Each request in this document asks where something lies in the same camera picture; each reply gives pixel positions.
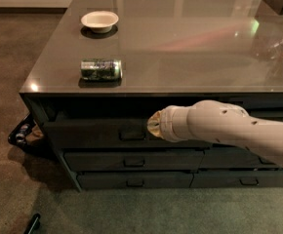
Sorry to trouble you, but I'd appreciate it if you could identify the grey top drawer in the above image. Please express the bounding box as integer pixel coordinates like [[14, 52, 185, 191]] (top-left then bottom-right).
[[44, 119, 210, 148]]

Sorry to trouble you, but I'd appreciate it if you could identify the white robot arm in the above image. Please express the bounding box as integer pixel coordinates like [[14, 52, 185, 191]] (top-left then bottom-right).
[[147, 100, 283, 168]]

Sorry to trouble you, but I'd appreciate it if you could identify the right bottom drawer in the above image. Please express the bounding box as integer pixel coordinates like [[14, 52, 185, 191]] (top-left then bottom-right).
[[191, 171, 283, 188]]

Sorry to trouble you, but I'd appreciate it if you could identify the right middle drawer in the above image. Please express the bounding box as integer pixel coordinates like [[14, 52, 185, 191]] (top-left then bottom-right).
[[200, 145, 278, 169]]

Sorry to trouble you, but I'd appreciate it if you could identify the grey drawer cabinet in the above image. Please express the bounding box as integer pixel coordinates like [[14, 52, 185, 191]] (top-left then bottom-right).
[[20, 0, 283, 190]]

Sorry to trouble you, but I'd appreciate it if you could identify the left middle drawer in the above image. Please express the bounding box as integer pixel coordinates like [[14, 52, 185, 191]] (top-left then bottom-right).
[[64, 149, 203, 172]]

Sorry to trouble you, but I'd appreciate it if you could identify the left bottom drawer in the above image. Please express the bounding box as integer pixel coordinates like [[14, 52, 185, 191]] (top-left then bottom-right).
[[76, 172, 193, 190]]

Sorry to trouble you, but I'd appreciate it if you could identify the green soda can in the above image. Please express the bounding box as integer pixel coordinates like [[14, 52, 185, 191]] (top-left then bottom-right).
[[80, 58, 122, 81]]

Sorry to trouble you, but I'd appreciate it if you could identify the white paper bowl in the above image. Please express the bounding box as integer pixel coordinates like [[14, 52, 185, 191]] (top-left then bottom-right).
[[81, 11, 119, 33]]

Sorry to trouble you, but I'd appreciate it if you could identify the black bin with cans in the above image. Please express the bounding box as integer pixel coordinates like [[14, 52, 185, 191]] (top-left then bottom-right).
[[8, 114, 48, 155]]

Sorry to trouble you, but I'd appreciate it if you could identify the black object on floor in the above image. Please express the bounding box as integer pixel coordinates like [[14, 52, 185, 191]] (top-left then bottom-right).
[[23, 214, 41, 234]]

